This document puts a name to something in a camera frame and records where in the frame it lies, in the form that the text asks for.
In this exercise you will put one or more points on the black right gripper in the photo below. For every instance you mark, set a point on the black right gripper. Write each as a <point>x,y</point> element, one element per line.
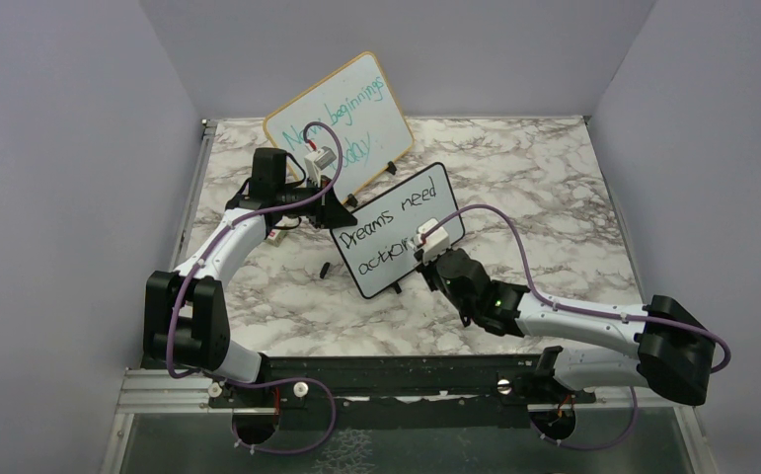
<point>427,268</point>

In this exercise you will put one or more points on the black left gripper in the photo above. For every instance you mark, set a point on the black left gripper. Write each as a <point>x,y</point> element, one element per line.
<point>330,211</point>

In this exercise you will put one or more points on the black framed whiteboard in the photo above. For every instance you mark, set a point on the black framed whiteboard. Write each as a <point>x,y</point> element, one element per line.
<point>379,250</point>

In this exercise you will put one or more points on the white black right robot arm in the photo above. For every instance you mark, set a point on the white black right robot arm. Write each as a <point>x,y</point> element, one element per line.
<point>660,346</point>

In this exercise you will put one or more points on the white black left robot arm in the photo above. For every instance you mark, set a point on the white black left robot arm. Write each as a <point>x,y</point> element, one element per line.
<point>185,317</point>

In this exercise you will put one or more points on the yellow framed whiteboard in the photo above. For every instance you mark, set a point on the yellow framed whiteboard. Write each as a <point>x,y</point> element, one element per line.
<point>357,102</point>

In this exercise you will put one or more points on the black yellow-board stand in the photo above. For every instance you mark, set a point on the black yellow-board stand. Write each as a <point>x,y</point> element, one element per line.
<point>390,169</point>

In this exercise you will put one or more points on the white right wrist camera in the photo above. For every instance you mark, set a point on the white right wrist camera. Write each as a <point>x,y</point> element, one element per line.
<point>431,240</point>

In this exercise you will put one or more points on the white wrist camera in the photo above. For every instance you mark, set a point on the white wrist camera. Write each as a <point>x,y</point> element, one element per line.
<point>316,161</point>
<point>431,240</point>

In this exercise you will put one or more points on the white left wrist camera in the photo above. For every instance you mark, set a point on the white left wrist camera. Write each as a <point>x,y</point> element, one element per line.
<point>316,161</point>

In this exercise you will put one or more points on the black aluminium front base frame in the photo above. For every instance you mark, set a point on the black aluminium front base frame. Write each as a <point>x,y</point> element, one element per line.
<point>382,393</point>

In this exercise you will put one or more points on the aluminium side rail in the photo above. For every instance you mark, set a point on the aluminium side rail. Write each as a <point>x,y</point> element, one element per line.
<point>209,128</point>

